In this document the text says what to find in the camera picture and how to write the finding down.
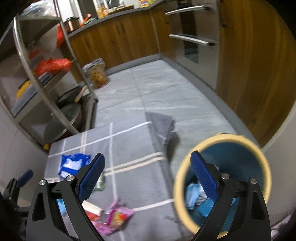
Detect blue white wrapper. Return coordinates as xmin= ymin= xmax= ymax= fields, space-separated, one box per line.
xmin=58 ymin=153 xmax=91 ymax=179

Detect green white medicine box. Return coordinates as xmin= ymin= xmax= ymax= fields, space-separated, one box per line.
xmin=94 ymin=172 xmax=105 ymax=191

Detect pink snack wrapper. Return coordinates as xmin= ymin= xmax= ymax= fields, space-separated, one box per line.
xmin=92 ymin=198 xmax=135 ymax=237

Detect patterned floor trash bin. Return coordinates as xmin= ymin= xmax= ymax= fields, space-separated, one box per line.
xmin=82 ymin=58 xmax=108 ymax=89

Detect wooden kitchen cabinets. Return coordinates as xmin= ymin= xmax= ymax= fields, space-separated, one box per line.
xmin=70 ymin=1 xmax=295 ymax=146

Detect grey pot lid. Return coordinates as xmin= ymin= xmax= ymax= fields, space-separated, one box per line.
xmin=43 ymin=102 xmax=83 ymax=143

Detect blue bin with yellow rim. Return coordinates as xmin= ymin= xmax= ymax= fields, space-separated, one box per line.
xmin=174 ymin=133 xmax=272 ymax=240

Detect blue grey shelf tray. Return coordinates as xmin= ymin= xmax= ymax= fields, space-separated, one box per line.
xmin=11 ymin=73 xmax=53 ymax=117

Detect yellow item on shelf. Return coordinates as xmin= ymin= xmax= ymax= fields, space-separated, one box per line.
xmin=16 ymin=80 xmax=31 ymax=99

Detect grey checked table cloth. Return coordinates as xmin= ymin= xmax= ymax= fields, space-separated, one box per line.
xmin=44 ymin=112 xmax=192 ymax=240

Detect stainless steel shelf rack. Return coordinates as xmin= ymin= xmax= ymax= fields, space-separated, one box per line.
xmin=0 ymin=0 xmax=99 ymax=149

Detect red plastic bag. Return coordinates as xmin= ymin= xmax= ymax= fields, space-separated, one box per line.
xmin=34 ymin=58 xmax=71 ymax=77

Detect stainless steel oven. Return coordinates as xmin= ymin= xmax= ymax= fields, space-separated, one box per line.
xmin=165 ymin=1 xmax=220 ymax=90

